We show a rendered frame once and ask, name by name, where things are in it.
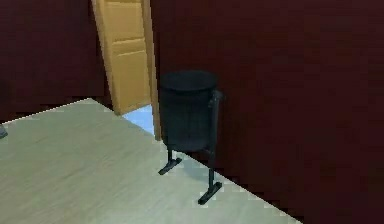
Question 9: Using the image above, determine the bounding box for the black garbage can on stilts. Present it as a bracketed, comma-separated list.
[157, 69, 224, 206]

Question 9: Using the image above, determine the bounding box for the tan wooden room door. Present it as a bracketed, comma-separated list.
[91, 0, 163, 142]

